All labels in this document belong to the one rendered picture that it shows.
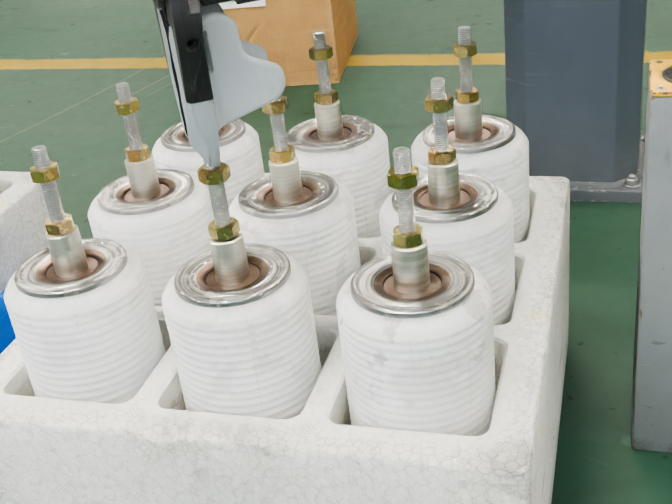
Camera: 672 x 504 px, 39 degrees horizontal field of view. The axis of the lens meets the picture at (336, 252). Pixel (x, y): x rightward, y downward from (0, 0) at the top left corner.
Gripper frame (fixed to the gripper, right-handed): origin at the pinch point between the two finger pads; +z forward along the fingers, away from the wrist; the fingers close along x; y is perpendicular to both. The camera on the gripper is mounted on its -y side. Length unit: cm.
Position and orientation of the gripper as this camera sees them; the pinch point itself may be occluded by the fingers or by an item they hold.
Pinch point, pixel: (197, 143)
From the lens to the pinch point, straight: 57.4
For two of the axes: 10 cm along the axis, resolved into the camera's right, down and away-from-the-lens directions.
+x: -2.9, -4.3, 8.5
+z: 1.1, 8.7, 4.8
